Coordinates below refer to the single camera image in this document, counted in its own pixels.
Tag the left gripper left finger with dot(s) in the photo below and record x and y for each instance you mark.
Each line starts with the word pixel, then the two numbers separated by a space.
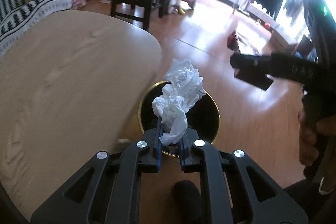
pixel 151 161

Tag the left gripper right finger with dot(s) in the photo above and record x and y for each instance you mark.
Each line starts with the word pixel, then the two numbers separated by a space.
pixel 189 160

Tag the white plastic bag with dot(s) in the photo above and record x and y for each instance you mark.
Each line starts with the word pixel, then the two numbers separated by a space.
pixel 183 90

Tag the dark red box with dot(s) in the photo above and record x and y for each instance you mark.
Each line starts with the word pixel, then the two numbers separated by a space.
pixel 246 61

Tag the black round trash bin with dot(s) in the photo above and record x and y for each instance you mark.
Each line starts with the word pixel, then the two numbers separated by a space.
pixel 204 116

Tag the person's right hand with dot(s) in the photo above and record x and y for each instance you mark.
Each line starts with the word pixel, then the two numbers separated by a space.
pixel 317 150

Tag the person's black sock foot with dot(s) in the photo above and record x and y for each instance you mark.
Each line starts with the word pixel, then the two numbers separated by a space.
pixel 187 201

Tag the wooden oval table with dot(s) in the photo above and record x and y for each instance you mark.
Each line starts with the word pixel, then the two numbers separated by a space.
pixel 68 87

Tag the black white striped sofa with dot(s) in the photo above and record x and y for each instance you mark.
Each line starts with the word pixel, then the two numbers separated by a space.
pixel 28 6

